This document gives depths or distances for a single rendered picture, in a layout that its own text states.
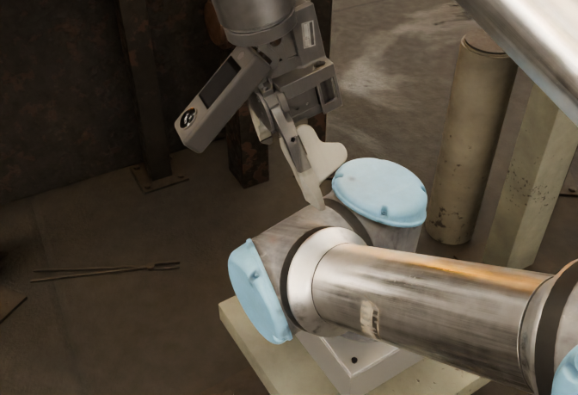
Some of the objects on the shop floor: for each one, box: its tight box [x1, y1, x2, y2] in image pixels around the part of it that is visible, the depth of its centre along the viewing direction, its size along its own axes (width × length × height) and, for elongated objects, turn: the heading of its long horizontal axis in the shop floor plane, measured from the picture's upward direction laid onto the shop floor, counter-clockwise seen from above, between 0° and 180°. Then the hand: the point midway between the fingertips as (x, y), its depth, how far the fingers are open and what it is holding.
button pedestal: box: [453, 83, 578, 275], centre depth 123 cm, size 16×24×62 cm, turn 119°
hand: (288, 177), depth 70 cm, fingers open, 14 cm apart
